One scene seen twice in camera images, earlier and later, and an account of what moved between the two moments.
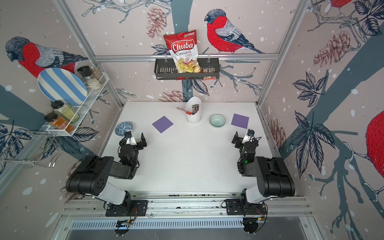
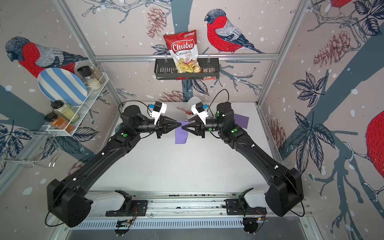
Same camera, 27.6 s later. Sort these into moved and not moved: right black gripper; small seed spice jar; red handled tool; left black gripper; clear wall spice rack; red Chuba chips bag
Moved: right black gripper; left black gripper
Not moved: clear wall spice rack; red Chuba chips bag; small seed spice jar; red handled tool
